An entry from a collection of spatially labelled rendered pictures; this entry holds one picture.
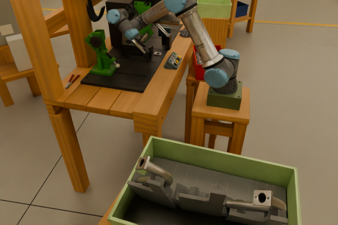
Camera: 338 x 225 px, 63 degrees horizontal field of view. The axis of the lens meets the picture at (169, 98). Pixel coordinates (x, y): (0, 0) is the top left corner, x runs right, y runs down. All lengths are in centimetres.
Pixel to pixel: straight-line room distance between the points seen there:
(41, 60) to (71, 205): 115
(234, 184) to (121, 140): 157
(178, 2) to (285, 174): 86
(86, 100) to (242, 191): 97
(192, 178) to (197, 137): 50
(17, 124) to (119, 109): 176
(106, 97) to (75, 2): 59
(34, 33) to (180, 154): 91
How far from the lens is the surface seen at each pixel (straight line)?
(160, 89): 165
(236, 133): 164
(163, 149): 127
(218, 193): 84
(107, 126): 280
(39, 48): 156
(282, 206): 88
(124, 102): 159
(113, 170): 240
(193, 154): 124
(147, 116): 147
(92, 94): 170
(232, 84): 157
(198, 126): 163
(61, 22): 185
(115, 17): 158
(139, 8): 193
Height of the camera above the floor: 182
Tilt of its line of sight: 36 degrees down
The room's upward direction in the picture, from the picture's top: straight up
